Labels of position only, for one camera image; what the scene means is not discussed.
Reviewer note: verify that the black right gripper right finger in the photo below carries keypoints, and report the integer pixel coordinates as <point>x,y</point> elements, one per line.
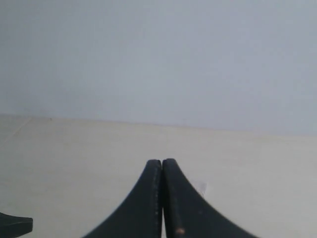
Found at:
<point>187,214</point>

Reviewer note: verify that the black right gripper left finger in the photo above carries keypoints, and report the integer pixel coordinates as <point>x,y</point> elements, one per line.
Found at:
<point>140,214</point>

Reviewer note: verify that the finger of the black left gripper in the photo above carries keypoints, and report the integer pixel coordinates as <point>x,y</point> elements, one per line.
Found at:
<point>14,226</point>

